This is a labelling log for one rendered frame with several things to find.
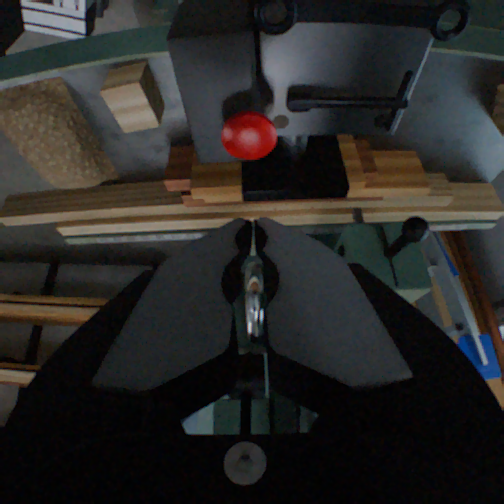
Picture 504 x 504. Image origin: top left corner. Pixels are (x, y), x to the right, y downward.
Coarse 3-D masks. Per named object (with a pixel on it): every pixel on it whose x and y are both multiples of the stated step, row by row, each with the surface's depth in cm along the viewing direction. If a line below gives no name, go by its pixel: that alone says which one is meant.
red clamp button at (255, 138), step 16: (240, 112) 14; (256, 112) 14; (224, 128) 14; (240, 128) 14; (256, 128) 14; (272, 128) 14; (224, 144) 15; (240, 144) 15; (256, 144) 15; (272, 144) 15
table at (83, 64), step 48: (48, 48) 24; (96, 48) 22; (144, 48) 22; (432, 48) 21; (480, 48) 21; (96, 96) 24; (432, 96) 25; (480, 96) 24; (144, 144) 30; (192, 144) 30; (384, 144) 30; (432, 144) 30; (480, 144) 30
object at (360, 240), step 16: (352, 224) 26; (368, 224) 26; (384, 224) 26; (400, 224) 26; (352, 240) 26; (368, 240) 26; (384, 240) 25; (352, 256) 25; (368, 256) 25; (384, 256) 25; (400, 256) 25; (416, 256) 25; (384, 272) 24; (400, 272) 24; (416, 272) 24; (400, 288) 23; (416, 288) 23
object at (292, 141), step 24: (288, 144) 23; (312, 144) 25; (336, 144) 25; (264, 168) 24; (288, 168) 24; (312, 168) 24; (336, 168) 24; (264, 192) 23; (288, 192) 23; (312, 192) 23; (336, 192) 23
